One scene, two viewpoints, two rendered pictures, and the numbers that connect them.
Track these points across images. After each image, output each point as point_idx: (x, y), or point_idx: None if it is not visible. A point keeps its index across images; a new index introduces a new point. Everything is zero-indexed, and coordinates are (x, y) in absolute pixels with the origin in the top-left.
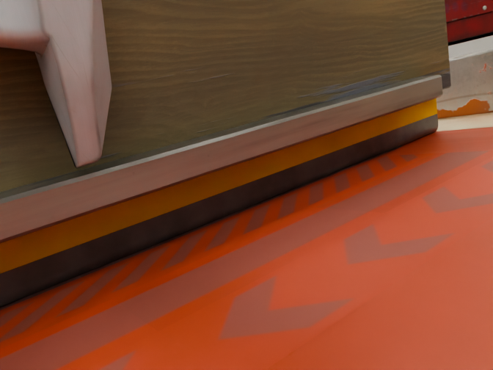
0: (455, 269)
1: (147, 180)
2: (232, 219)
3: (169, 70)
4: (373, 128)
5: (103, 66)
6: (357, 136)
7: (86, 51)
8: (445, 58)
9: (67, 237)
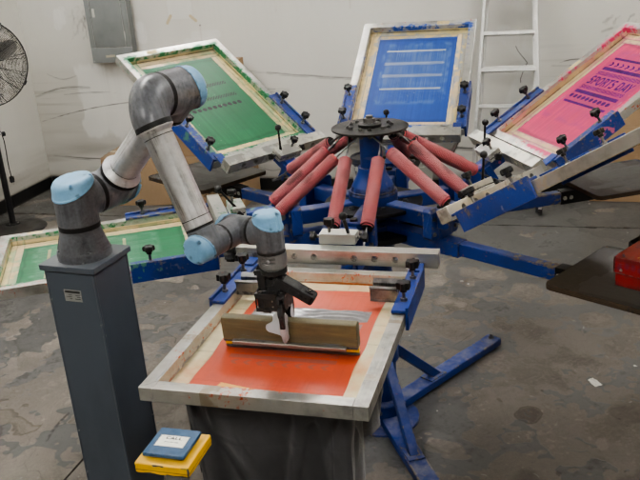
0: (293, 370)
1: (290, 347)
2: (307, 352)
3: (298, 335)
4: None
5: (287, 337)
6: None
7: (284, 337)
8: (355, 345)
9: None
